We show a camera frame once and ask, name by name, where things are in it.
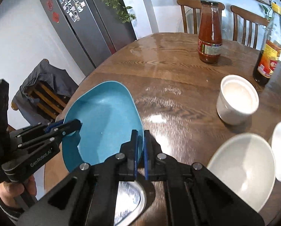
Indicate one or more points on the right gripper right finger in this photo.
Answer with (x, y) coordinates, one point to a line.
(194, 195)

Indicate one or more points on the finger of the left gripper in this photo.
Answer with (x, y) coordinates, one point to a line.
(37, 130)
(61, 131)

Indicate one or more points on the right wooden chair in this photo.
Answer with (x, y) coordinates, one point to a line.
(246, 26)

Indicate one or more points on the person's left hand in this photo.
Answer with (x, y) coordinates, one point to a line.
(9, 191)

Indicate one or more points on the dark vinegar bottle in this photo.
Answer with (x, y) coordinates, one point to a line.
(271, 48)

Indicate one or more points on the blue plate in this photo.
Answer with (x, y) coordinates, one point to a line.
(108, 115)

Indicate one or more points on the white ramekin cup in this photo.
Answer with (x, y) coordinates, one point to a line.
(237, 100)

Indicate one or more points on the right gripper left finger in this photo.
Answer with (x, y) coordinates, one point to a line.
(87, 196)

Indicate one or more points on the left wooden chair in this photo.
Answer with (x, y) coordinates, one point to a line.
(191, 14)

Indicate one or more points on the grey refrigerator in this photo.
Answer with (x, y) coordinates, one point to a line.
(90, 30)

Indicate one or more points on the red sauce glass bottle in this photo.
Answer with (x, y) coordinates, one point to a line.
(209, 37)

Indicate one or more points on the grey jacket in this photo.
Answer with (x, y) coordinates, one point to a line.
(48, 80)

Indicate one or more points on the large white bowl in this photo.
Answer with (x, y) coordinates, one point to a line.
(245, 164)

